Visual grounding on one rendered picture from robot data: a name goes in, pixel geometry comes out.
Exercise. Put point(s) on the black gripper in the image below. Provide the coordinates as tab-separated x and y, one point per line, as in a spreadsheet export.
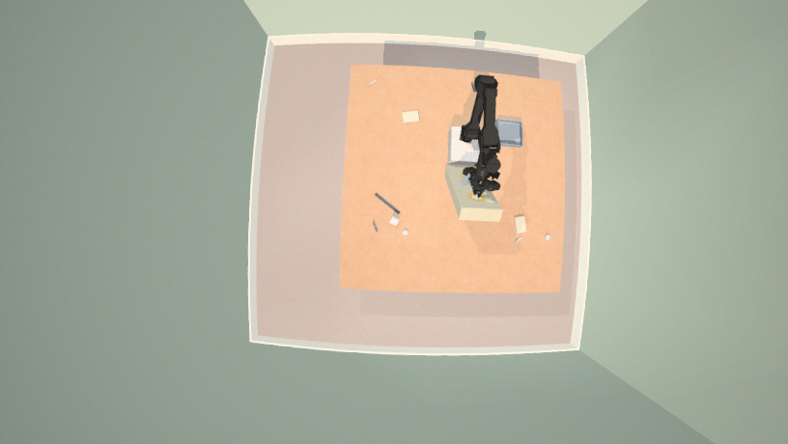
480	174

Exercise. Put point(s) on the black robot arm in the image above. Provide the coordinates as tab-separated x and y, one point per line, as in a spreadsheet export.
488	136

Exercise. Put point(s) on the beige service panel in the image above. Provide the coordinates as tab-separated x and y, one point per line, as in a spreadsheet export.
487	209

